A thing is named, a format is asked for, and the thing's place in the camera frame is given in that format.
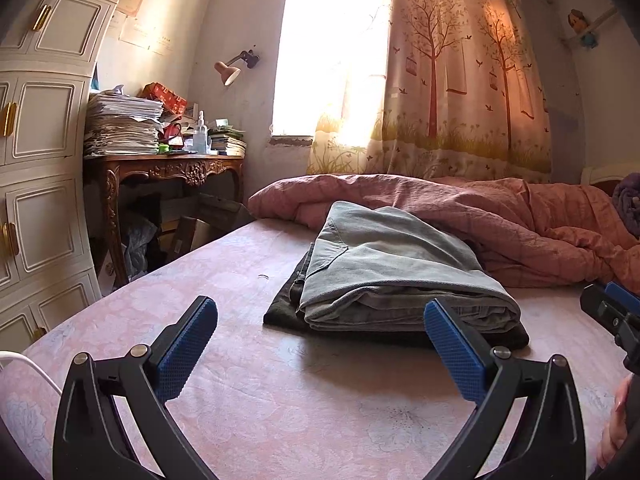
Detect pink wall lamp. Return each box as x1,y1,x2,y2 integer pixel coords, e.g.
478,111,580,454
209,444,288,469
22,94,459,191
214,49,261,87

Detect wooden headboard with cream frame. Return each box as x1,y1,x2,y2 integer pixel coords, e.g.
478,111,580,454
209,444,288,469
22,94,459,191
580,162,640,196

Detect person's right hand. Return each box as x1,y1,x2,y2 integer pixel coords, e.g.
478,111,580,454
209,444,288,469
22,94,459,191
597,375,633,468

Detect white wall shelf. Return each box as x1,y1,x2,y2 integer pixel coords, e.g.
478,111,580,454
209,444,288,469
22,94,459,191
560,7,618,48

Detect clear plastic bottle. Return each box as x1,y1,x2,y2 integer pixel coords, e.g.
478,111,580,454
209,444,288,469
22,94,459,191
192,110,210,155

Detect tree print curtain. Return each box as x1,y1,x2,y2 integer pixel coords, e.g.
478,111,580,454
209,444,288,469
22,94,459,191
306,0,553,183

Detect pink floral bed sheet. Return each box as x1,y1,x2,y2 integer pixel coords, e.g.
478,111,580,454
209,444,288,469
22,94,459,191
0,217,631,480

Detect cardboard box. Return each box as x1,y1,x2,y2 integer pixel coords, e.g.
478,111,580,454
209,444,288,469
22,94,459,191
172,215,216,256

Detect stack of papers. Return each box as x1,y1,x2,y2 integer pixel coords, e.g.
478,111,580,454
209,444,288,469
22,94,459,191
84,85,166,158

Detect dark grey cloth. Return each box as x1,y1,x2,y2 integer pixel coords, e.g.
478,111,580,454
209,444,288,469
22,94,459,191
263,242,531,351

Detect purple fluffy blanket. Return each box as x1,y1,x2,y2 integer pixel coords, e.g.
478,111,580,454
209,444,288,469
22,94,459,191
611,172,640,238

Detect stack of books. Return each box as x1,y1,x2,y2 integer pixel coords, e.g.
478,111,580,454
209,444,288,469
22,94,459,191
207,119,248,157

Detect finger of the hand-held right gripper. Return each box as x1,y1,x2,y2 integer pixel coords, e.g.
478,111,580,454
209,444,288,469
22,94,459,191
604,282,640,317
580,284,640,376

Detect white cable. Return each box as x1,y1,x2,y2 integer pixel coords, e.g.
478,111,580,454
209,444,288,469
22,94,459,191
0,351,63,406

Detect grey denim pants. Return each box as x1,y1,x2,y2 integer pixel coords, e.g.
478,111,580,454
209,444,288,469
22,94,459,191
297,201,522,333

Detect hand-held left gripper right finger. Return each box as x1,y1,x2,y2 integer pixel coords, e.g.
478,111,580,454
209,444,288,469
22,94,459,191
424,297,587,480

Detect red box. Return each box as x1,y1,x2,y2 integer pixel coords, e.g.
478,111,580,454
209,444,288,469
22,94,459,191
137,81,188,116

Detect pink quilt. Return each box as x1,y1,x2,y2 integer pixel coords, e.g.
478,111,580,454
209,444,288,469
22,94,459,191
248,174,640,296

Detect carved wooden desk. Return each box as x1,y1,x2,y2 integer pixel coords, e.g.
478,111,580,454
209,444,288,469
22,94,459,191
82,152,246,288

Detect window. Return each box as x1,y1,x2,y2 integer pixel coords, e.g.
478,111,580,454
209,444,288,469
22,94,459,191
270,0,396,146

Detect cream panelled cabinet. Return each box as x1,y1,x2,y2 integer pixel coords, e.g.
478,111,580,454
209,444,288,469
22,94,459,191
0,0,118,356

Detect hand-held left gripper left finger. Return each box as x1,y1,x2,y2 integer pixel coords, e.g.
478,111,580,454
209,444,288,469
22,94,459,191
52,295,221,480

